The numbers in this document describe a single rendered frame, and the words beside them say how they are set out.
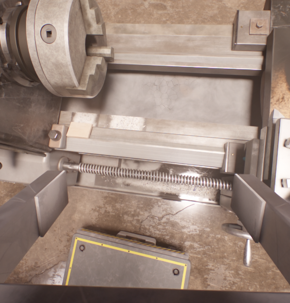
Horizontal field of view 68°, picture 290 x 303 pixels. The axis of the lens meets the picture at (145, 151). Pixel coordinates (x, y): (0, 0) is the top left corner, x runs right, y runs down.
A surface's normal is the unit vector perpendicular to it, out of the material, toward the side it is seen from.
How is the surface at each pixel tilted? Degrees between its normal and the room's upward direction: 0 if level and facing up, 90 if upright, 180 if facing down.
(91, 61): 9
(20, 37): 21
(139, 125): 0
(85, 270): 0
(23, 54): 44
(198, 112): 17
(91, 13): 52
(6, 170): 32
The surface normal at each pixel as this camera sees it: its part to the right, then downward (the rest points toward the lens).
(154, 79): 0.03, -0.01
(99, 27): -0.18, 0.68
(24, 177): -0.18, 0.40
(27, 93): 0.98, 0.11
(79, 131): -0.09, -0.44
